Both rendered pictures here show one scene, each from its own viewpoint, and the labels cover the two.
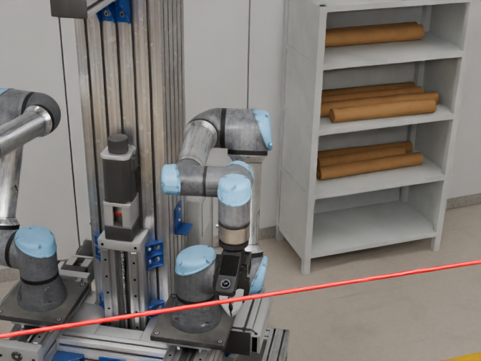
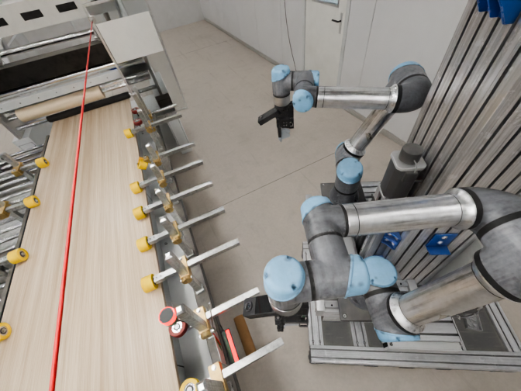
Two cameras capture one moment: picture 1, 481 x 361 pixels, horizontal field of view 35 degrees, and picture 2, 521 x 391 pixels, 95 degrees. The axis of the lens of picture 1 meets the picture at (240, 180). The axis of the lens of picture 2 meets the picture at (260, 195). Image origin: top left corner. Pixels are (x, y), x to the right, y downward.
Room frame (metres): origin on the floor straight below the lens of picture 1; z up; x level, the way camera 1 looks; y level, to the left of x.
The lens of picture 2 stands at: (1.55, -0.15, 2.09)
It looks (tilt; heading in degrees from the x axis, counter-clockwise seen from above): 50 degrees down; 90
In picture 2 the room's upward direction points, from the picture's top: 11 degrees counter-clockwise
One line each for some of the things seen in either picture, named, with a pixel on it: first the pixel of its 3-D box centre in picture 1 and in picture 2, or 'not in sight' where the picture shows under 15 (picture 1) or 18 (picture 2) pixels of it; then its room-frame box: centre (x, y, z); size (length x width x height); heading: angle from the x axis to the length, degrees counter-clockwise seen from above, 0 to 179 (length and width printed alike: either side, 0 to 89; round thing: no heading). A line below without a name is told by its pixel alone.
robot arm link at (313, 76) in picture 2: not in sight; (305, 82); (1.81, 0.79, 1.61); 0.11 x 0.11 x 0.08; 72
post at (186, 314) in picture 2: not in sight; (198, 323); (1.17, 0.15, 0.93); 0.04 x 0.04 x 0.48; 17
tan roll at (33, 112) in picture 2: not in sight; (83, 97); (-0.10, 2.49, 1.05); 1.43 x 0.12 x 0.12; 17
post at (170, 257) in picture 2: not in sight; (186, 275); (1.10, 0.39, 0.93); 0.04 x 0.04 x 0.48; 17
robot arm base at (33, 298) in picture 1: (40, 284); (345, 191); (1.99, 0.61, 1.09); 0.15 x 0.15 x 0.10
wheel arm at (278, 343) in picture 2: not in sight; (238, 365); (1.32, -0.03, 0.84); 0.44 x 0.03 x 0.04; 17
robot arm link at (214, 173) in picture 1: (230, 182); (333, 268); (1.67, 0.02, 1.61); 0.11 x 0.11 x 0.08; 87
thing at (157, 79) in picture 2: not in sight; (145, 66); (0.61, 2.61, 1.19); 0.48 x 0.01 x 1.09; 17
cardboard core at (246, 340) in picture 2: not in sight; (245, 337); (1.24, 0.23, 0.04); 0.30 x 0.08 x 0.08; 107
